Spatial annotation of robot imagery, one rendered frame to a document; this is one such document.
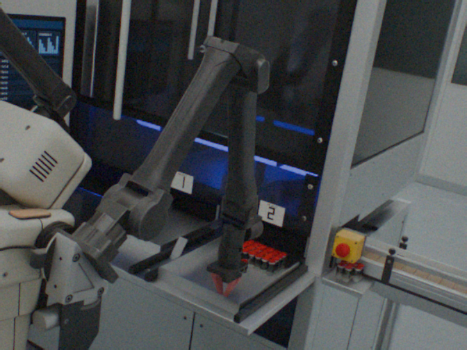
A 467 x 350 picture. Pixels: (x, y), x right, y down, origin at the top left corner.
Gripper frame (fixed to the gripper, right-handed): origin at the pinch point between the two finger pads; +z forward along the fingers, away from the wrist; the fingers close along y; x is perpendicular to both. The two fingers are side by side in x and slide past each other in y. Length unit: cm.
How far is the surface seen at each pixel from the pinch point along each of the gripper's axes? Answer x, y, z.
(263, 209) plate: 10.3, 34.9, -13.6
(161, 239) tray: 35.3, 19.3, 1.1
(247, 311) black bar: -7.8, -0.4, 0.6
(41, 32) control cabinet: 87, 12, -53
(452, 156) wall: 39, 497, 32
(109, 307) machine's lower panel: 68, 37, 45
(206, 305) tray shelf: 2.8, -2.8, 2.7
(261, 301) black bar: -7.9, 6.9, 0.5
